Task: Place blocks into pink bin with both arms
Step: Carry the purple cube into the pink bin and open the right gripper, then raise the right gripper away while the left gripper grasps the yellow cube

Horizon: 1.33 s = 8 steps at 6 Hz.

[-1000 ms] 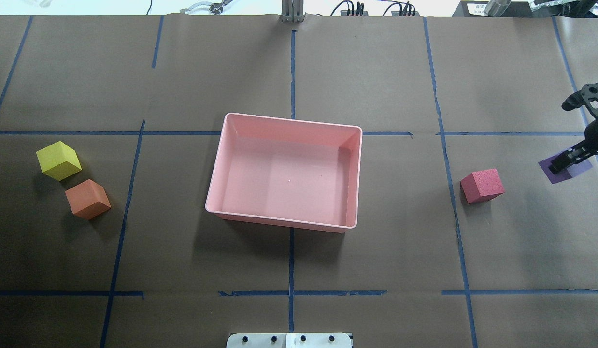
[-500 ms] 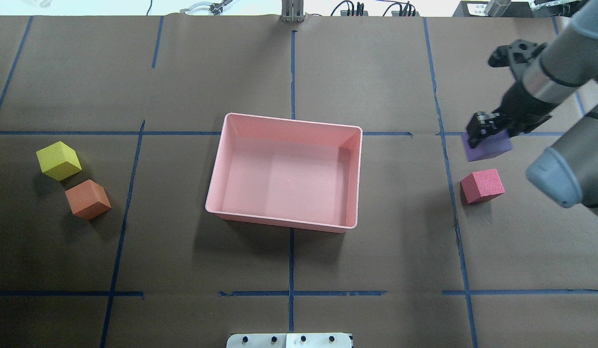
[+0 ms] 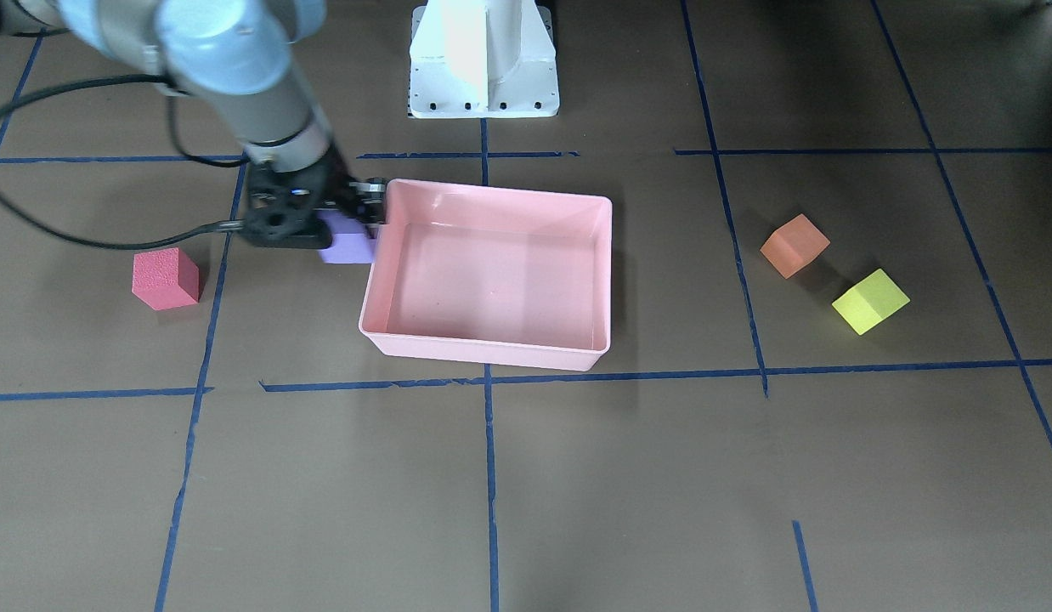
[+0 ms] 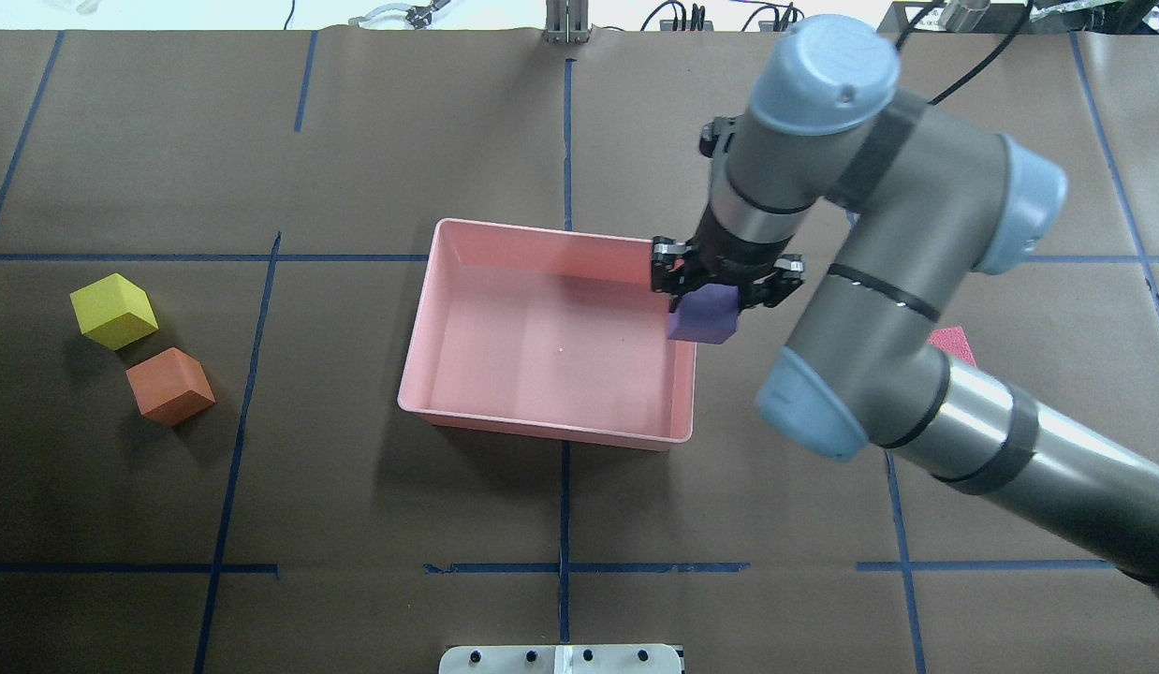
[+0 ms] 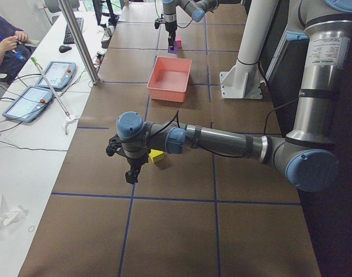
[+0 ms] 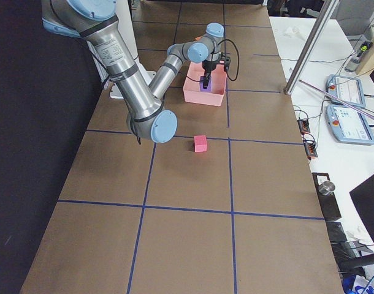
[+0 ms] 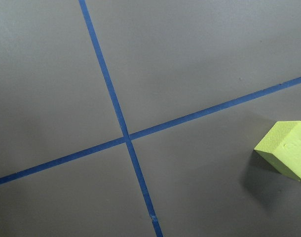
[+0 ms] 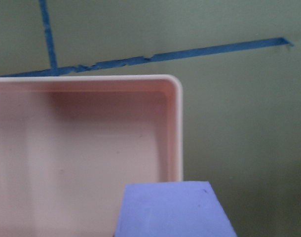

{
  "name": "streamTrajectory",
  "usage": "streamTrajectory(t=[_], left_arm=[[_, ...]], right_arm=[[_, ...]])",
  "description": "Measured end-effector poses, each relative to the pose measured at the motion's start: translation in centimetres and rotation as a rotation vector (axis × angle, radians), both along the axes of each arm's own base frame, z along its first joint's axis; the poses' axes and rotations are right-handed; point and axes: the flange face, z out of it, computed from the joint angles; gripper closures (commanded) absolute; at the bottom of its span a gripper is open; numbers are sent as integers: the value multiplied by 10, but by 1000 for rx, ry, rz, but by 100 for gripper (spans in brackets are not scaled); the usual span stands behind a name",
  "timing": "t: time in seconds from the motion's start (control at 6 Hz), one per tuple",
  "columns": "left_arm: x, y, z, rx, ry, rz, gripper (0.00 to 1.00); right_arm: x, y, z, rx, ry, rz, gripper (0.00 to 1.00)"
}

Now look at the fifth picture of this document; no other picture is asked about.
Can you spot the purple foam block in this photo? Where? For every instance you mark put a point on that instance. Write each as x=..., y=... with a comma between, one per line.
x=173, y=49

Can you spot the seated person in navy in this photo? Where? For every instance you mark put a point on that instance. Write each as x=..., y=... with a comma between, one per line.
x=13, y=51

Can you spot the crumpled white paper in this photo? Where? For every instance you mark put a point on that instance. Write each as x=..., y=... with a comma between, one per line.
x=10, y=215

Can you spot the near teach pendant tablet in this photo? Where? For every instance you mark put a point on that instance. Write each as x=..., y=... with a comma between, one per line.
x=29, y=105

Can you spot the teach pendant tablet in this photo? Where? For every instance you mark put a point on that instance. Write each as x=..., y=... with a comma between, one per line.
x=59, y=73
x=29, y=105

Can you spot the yellow foam block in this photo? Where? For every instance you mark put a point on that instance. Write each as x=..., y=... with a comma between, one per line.
x=156, y=155

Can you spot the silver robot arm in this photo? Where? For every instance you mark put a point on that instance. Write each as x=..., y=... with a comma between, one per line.
x=302, y=156
x=195, y=10

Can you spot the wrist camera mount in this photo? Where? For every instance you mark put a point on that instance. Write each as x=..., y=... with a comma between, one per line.
x=115, y=147
x=158, y=22

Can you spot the black computer mouse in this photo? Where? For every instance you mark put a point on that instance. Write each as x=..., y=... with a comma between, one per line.
x=64, y=48

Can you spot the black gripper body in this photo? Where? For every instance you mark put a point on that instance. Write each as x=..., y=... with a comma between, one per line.
x=134, y=163
x=170, y=27

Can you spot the pink plastic bin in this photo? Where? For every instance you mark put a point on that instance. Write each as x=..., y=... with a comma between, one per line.
x=169, y=79

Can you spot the metal rod with green tip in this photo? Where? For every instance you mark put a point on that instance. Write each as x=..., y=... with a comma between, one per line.
x=33, y=59

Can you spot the pink foam block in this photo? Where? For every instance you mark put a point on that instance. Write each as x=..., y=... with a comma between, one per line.
x=178, y=41

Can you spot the black keyboard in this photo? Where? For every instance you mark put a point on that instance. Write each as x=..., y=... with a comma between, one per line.
x=69, y=33

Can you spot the white pedestal column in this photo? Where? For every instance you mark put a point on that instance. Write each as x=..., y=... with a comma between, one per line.
x=243, y=79

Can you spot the aluminium frame post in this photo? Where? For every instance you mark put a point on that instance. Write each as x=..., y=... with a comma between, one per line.
x=68, y=14

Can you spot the far teach pendant tablet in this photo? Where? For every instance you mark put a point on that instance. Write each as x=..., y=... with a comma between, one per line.
x=59, y=73

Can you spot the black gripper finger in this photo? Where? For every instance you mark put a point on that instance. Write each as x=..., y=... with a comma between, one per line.
x=171, y=41
x=131, y=176

